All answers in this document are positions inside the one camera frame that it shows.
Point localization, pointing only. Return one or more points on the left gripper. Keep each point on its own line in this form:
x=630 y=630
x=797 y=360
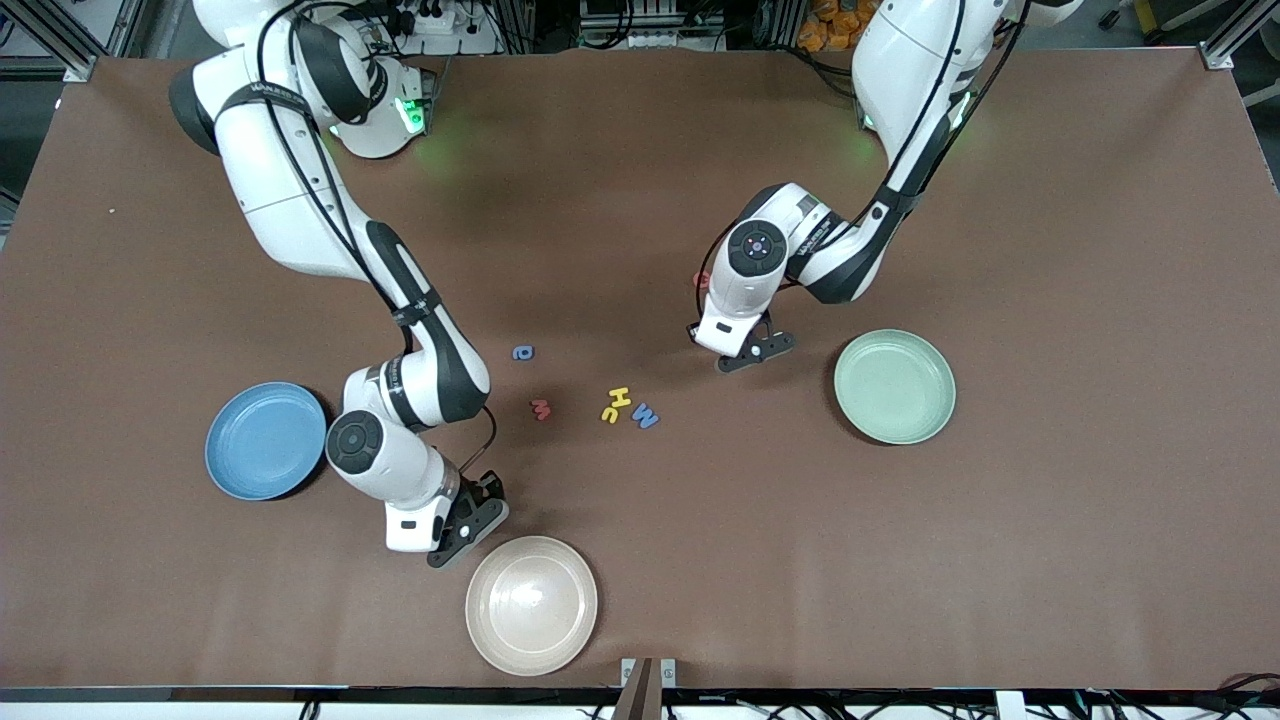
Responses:
x=691 y=329

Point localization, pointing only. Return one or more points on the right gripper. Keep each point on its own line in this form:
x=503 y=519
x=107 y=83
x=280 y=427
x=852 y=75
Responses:
x=489 y=487

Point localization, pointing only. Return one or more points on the blue foam capital M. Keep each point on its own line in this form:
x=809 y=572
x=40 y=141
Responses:
x=645 y=417

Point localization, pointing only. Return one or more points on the yellow foam capital H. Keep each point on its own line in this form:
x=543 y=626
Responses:
x=619 y=397

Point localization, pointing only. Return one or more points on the red foam lowercase w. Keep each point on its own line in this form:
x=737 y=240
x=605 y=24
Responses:
x=541 y=411

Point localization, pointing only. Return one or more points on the yellow foam lowercase c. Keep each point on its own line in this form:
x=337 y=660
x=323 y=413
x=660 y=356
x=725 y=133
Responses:
x=607 y=416

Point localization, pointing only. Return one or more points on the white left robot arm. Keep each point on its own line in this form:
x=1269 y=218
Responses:
x=900 y=60

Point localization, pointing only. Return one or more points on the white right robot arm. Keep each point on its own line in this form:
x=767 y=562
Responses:
x=290 y=200

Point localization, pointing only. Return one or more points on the beige plate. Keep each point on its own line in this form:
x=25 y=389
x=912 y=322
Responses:
x=531 y=606

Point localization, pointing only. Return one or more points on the green plate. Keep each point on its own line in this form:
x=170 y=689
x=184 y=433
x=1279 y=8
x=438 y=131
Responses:
x=895 y=387

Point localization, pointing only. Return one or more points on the blue plate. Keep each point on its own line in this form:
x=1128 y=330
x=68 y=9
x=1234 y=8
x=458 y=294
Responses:
x=265 y=440

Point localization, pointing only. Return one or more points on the silver equipment rack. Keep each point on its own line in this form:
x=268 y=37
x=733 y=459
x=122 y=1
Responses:
x=650 y=20

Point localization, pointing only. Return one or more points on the orange packets pile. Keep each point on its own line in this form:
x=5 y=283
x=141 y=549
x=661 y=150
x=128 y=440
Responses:
x=830 y=25

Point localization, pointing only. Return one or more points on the white power strip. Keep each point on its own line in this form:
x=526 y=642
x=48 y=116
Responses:
x=440 y=20

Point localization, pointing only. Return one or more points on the metal table bracket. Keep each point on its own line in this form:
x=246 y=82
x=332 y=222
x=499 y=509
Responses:
x=648 y=675

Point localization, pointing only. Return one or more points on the aluminium frame profile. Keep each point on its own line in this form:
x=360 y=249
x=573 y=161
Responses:
x=1225 y=50
x=75 y=62

